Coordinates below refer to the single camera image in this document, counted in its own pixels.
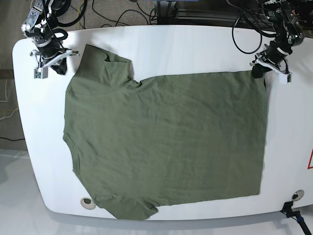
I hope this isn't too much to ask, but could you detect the left table grommet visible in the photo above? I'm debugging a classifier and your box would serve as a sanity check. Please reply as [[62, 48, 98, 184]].
[[80, 197, 96, 210]]

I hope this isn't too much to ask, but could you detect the table grommet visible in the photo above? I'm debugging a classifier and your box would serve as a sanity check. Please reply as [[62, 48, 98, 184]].
[[291, 189, 305, 201], [80, 197, 96, 210]]

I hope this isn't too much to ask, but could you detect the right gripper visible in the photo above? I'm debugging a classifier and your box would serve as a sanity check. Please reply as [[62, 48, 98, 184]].
[[35, 40, 67, 75]]

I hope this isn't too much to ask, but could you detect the right table grommet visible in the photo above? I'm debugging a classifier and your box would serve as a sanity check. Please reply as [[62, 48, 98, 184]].
[[291, 189, 305, 201]]

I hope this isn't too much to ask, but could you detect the white camera bracket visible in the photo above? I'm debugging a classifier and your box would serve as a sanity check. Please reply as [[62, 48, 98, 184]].
[[30, 49, 79, 79], [250, 51, 291, 84]]

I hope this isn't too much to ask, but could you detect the black clamp with cable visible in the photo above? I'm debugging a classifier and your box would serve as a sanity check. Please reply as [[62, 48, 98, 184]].
[[280, 201, 312, 235]]

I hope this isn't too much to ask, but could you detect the green T-shirt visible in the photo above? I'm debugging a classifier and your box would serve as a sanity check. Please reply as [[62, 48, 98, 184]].
[[63, 45, 268, 220]]

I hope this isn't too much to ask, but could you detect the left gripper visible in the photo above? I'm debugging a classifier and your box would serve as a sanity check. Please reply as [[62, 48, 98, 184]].
[[251, 41, 292, 79]]

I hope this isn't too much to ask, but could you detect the aluminium frame post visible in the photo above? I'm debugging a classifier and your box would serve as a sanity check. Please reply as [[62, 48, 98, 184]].
[[154, 0, 177, 25]]

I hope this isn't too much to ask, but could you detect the white camera bracket right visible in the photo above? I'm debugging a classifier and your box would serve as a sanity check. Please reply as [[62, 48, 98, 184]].
[[250, 51, 291, 84]]

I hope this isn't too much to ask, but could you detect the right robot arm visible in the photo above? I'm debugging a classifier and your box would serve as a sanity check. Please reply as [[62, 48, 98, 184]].
[[21, 0, 71, 78]]

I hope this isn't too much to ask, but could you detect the red triangle sticker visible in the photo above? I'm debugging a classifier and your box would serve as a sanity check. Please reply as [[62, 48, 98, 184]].
[[307, 150, 313, 169]]

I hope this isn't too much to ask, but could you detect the yellow cable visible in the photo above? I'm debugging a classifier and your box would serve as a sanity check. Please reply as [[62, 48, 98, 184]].
[[76, 0, 83, 29]]

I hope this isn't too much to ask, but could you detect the white camera bracket left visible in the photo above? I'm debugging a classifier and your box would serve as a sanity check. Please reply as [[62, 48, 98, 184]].
[[30, 49, 79, 79]]

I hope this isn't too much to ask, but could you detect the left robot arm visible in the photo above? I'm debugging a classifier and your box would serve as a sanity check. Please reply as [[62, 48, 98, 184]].
[[250, 0, 305, 82]]

